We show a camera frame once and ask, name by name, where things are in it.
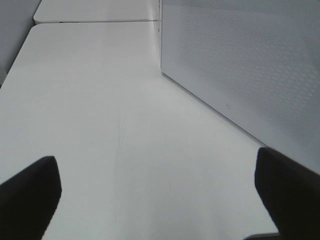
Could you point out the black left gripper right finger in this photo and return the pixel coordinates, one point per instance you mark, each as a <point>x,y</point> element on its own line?
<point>290,193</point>

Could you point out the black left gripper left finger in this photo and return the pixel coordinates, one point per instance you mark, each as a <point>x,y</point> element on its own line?
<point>29,199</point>

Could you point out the white microwave door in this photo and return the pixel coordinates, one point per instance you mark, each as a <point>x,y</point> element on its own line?
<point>257,62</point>

